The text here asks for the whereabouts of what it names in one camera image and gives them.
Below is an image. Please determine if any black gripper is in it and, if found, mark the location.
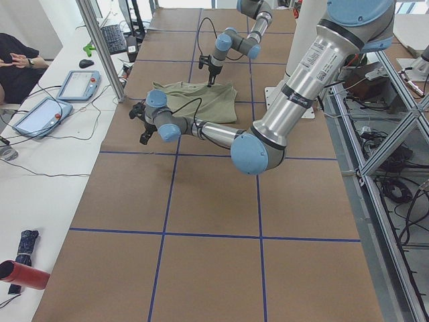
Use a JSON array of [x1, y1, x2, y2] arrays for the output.
[[198, 54, 223, 87], [129, 102, 157, 145]]

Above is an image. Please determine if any olive green long-sleeve shirt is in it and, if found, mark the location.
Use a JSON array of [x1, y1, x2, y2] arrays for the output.
[[153, 82, 237, 123]]

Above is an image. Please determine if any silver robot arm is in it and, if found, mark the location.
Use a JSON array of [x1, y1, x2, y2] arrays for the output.
[[129, 1, 395, 175], [198, 0, 273, 87]]

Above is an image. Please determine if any seated person's hand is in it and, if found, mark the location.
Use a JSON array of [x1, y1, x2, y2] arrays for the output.
[[10, 53, 32, 68]]

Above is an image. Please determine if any far teach pendant tablet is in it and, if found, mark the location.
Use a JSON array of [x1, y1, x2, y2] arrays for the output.
[[56, 70, 101, 102]]

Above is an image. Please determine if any teach pendant tablet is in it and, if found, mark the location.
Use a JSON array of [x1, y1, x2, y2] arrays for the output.
[[56, 70, 101, 102], [12, 97, 73, 138]]

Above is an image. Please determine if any black computer mouse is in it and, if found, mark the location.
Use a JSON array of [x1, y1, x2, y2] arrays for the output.
[[79, 59, 94, 68]]

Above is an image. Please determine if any near teach pendant tablet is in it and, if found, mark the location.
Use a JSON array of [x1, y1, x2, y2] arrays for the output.
[[12, 97, 73, 138]]

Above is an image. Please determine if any brown paper table cover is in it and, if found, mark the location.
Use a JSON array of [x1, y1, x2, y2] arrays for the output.
[[34, 9, 383, 321]]

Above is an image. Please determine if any green plastic tool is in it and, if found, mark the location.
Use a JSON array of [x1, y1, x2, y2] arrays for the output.
[[82, 43, 95, 57]]

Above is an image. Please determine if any black computer keyboard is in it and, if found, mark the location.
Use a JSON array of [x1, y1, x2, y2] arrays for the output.
[[100, 24, 127, 55]]

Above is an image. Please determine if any folded dark blue umbrella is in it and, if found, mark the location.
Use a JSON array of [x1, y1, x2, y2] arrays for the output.
[[8, 229, 39, 294]]

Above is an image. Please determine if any red cylindrical bottle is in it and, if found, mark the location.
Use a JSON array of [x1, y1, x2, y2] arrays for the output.
[[1, 260, 50, 290]]

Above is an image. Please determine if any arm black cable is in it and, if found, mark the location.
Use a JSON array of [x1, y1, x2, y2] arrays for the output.
[[167, 97, 203, 128]]

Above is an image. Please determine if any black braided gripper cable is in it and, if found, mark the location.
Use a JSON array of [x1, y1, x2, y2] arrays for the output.
[[196, 16, 219, 58]]

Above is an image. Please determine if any aluminium frame post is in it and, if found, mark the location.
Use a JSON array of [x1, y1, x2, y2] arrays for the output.
[[76, 0, 125, 103]]

